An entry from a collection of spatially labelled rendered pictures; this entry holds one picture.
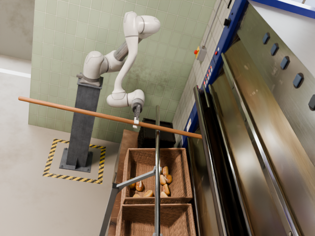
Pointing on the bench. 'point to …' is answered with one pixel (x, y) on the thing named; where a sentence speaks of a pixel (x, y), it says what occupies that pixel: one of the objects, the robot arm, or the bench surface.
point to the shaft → (108, 117)
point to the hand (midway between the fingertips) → (136, 122)
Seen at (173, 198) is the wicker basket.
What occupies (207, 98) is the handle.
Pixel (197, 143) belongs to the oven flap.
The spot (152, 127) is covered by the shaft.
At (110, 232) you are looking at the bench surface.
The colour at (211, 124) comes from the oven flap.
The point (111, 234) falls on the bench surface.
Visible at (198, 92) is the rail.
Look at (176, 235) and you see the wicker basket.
